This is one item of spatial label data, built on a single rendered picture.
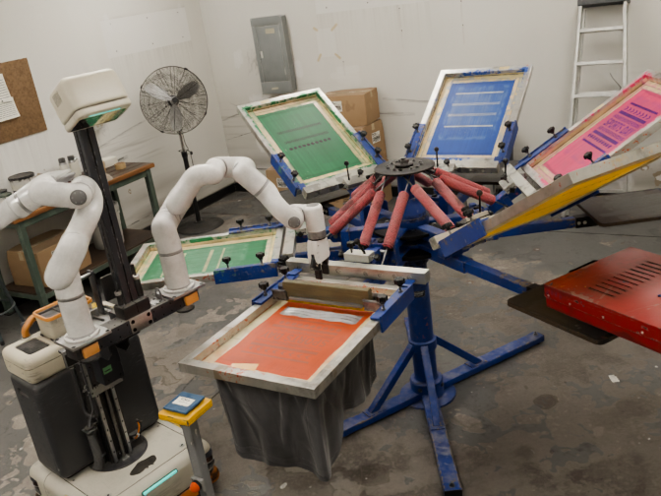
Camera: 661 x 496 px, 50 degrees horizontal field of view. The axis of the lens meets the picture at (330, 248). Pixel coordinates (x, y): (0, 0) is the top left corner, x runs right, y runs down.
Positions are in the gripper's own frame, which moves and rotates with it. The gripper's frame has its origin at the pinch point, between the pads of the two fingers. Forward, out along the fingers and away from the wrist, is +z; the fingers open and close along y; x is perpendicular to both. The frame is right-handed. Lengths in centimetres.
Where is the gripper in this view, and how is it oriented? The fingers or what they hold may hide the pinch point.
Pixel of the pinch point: (322, 272)
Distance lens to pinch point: 284.9
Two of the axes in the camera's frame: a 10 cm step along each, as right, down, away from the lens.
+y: -4.9, 3.7, -7.9
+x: 8.6, 0.8, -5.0
